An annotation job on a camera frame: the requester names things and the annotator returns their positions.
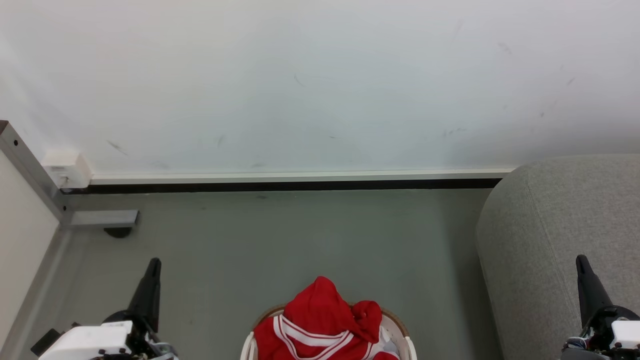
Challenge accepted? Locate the red white striped garment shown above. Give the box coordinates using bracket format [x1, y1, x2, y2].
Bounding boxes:
[253, 276, 401, 360]

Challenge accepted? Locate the white cloth in basket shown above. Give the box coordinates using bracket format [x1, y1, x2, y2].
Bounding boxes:
[374, 325, 407, 360]

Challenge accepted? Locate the grey metal frame leg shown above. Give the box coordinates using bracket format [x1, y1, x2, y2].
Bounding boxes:
[0, 120, 140, 228]

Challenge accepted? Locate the grey fabric sofa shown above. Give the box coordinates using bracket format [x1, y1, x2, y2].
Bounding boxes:
[475, 154, 640, 360]

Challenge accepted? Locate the white wall cable duct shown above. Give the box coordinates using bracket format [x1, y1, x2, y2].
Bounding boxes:
[90, 168, 516, 186]

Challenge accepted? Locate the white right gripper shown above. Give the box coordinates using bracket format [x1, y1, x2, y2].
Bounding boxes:
[561, 254, 640, 360]

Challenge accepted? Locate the white wall socket box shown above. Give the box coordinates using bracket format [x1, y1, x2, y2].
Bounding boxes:
[42, 150, 93, 190]

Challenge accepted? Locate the black baseboard strip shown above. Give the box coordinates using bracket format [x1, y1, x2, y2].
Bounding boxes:
[60, 178, 503, 196]

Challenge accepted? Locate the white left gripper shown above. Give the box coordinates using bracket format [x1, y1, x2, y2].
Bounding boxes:
[31, 257, 179, 360]

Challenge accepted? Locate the white laundry basket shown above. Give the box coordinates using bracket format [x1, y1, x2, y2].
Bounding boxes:
[240, 303, 418, 360]

